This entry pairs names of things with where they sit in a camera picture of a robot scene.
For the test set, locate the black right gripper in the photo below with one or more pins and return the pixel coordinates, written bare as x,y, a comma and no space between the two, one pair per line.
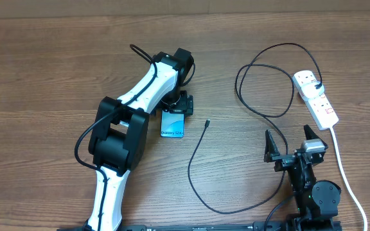
282,160

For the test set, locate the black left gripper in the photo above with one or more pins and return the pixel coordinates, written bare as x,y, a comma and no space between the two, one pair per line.
185,106

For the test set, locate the Samsung Galaxy smartphone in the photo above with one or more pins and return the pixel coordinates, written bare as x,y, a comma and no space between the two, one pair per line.
172,125

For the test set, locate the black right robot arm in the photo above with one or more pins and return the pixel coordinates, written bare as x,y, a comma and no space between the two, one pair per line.
317,201

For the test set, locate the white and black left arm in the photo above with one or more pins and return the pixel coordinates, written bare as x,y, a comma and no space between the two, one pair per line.
118,134

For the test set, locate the white USB charger plug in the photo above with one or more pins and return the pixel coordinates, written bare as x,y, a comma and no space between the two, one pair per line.
312,90

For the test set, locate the white power strip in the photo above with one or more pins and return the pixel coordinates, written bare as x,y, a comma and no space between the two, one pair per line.
320,108

